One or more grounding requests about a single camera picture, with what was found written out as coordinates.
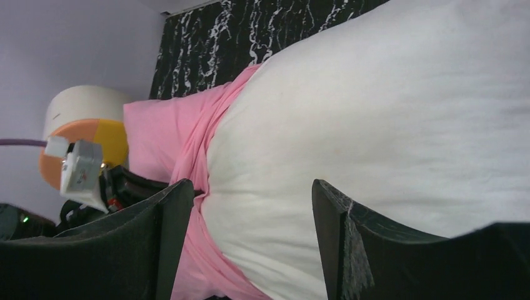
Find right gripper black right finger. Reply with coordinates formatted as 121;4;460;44
312;179;529;299

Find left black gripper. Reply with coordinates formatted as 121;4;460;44
56;164;206;237

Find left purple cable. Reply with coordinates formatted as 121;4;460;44
0;138;48;148

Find white pillow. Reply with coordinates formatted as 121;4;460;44
201;1;529;299

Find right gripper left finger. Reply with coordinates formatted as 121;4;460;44
1;179;194;299

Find pink pillowcase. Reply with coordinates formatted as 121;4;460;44
123;66;266;299

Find white orange yellow cylinder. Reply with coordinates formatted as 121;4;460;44
43;85;133;167

